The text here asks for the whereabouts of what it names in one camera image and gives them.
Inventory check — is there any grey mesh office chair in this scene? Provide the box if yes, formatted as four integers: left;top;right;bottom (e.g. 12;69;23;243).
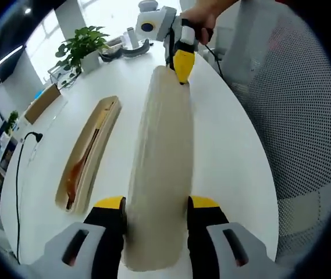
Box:
211;0;331;264

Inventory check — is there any person's right hand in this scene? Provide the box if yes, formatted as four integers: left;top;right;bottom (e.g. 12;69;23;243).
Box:
182;0;218;46

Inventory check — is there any black cable with plug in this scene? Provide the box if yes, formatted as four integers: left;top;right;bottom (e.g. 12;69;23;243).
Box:
15;131;44;263

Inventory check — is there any black headset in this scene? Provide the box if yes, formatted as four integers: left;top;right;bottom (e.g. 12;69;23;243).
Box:
99;40;152;62

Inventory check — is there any dark red chopstick utensil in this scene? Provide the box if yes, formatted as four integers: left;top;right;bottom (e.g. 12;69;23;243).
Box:
66;127;101;210
66;129;99;210

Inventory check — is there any brown cardboard box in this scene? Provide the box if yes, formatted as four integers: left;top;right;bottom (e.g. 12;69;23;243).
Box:
23;84;63;125

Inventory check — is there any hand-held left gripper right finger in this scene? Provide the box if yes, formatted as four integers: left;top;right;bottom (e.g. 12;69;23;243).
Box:
186;195;268;279

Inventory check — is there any beige cutlery case base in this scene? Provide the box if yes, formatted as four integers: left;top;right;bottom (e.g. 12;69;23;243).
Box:
55;95;123;215

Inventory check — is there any large bright window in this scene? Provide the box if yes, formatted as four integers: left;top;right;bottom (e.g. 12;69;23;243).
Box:
24;0;96;85

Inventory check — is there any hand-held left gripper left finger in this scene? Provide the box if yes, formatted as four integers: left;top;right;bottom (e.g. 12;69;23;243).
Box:
44;195;127;279

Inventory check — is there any dark red wooden spoon utensil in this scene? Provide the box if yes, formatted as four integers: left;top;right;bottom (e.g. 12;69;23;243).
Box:
65;102;116;202

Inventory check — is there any potted green plant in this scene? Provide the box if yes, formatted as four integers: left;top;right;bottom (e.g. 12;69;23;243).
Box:
55;26;111;88

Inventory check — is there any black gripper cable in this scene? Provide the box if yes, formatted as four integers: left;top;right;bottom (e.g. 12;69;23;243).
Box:
205;43;226;78

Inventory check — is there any small green plant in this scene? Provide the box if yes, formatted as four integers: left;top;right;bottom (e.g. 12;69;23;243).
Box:
8;110;20;135

